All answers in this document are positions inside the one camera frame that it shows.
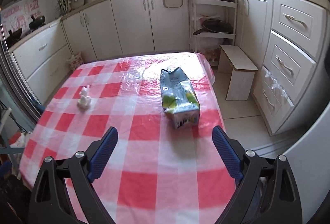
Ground floral waste basket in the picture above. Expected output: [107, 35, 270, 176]
[66, 52, 84, 71]

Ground juice carton box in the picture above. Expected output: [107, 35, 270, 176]
[159, 67, 200, 129]

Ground red white checkered tablecloth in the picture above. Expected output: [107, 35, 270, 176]
[20, 52, 235, 223]

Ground white tissue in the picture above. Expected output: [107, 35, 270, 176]
[77, 85, 92, 109]

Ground white kitchen cabinets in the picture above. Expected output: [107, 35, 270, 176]
[9, 0, 329, 135]

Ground black pan on trolley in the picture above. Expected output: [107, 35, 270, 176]
[193, 19, 234, 36]

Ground white kitchen trolley shelf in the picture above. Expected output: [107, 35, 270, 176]
[189, 0, 238, 66]

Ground blue white shoe rack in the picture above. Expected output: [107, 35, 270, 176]
[1, 101, 30, 175]

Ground small white step stool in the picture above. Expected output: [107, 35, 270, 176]
[218, 45, 258, 101]

